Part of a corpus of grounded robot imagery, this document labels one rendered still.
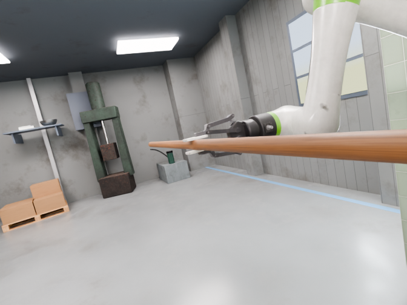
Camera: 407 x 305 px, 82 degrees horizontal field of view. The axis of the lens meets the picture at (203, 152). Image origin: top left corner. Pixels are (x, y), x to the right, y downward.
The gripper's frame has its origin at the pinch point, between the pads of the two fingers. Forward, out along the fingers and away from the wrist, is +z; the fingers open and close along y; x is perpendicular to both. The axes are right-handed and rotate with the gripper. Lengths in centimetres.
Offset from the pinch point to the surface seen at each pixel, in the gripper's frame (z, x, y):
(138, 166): -39, 616, 74
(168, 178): -90, 497, 106
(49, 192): 166, 550, 71
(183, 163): -136, 497, 82
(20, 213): 214, 503, 91
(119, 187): 24, 526, 99
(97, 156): 53, 552, 17
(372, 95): -232, 94, 3
